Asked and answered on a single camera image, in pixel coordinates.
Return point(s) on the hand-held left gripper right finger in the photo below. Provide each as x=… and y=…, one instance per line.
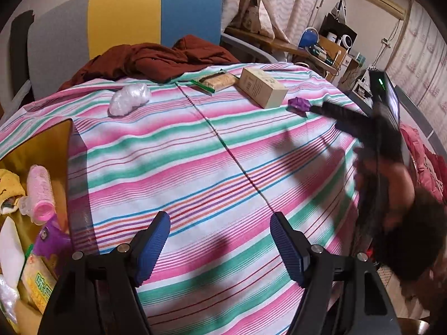
x=288, y=251

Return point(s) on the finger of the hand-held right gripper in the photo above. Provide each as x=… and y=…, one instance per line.
x=344, y=117

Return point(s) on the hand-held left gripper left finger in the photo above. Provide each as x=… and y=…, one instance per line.
x=150, y=247

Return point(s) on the purple hair clip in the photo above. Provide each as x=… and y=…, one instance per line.
x=299, y=104

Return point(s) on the pink hair roller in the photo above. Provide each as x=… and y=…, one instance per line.
x=40, y=192

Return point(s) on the golden box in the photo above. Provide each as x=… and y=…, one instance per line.
x=45, y=146

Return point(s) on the person's right forearm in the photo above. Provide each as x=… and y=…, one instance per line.
x=419, y=244

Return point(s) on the person's right hand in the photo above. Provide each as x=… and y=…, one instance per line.
x=396, y=188

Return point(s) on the pink red garment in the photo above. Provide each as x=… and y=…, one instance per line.
x=426, y=160

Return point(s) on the white round device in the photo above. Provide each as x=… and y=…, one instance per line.
x=345, y=41

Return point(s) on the patterned side curtain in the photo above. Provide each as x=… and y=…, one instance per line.
x=426, y=59

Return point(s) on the blue jug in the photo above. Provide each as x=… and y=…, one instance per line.
x=308, y=38

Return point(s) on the cardboard box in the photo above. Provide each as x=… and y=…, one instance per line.
x=258, y=85

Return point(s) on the black shelf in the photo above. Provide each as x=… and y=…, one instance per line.
x=331, y=24

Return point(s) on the purple packet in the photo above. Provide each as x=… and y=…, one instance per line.
x=47, y=242

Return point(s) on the wooden desk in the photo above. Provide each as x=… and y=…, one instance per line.
x=265, y=43

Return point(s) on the striped tablecloth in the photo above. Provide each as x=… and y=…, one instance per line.
x=209, y=153

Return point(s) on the yellow green snack packet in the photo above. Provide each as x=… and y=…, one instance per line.
x=38, y=282

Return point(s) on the biscuit pack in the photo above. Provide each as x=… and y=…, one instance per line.
x=216, y=81

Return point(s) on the patterned window curtain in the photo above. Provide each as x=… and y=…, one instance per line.
x=272, y=3

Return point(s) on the white oblong object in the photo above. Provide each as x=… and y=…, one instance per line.
x=12, y=251

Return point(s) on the white plastic bag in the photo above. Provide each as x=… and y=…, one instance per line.
x=129, y=99

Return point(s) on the clear plastic bag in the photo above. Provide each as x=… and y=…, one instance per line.
x=7, y=300

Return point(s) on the yellow plush toy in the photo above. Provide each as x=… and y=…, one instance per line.
x=10, y=185

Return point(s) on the red-brown garment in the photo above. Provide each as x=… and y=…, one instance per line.
x=157, y=59

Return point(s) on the grey yellow blue chair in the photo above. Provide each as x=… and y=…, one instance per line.
x=122, y=14

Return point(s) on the wall air conditioner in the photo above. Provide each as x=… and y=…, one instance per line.
x=382, y=1

